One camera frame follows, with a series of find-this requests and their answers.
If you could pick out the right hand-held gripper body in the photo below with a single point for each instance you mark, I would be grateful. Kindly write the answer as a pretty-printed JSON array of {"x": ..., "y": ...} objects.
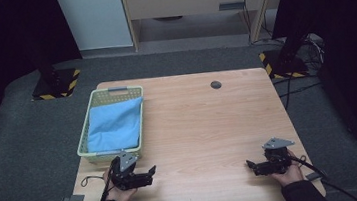
[{"x": 274, "y": 162}]

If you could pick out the dark curtain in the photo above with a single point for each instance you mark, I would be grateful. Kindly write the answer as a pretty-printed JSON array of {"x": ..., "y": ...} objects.
[
  {"x": 341, "y": 46},
  {"x": 6, "y": 48}
]

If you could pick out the grey tape patch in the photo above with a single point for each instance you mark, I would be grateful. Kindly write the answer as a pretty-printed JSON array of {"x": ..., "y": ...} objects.
[
  {"x": 314, "y": 176},
  {"x": 73, "y": 199}
]

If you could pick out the dark round table grommet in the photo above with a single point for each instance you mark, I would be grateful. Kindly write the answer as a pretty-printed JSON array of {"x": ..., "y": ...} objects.
[{"x": 215, "y": 84}]

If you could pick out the person's left hand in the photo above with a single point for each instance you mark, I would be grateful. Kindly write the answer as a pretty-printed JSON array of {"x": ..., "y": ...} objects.
[{"x": 121, "y": 195}]

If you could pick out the blue cloth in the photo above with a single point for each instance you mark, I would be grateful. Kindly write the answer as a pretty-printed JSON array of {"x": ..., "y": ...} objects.
[{"x": 115, "y": 127}]

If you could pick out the person's right hand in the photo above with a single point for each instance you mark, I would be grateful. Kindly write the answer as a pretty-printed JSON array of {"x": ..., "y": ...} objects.
[{"x": 290, "y": 174}]

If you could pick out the black stand with hazard-striped base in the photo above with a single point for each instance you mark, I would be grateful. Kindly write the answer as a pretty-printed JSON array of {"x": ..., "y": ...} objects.
[
  {"x": 55, "y": 81},
  {"x": 285, "y": 64}
]

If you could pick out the white cabinet panel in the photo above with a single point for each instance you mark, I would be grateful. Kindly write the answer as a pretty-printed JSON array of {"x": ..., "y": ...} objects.
[{"x": 96, "y": 18}]

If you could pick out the pale green plastic basket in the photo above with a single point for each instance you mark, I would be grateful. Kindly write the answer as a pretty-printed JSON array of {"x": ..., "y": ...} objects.
[{"x": 107, "y": 96}]

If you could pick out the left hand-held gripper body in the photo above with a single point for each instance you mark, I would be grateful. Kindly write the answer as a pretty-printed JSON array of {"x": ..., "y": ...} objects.
[{"x": 127, "y": 176}]

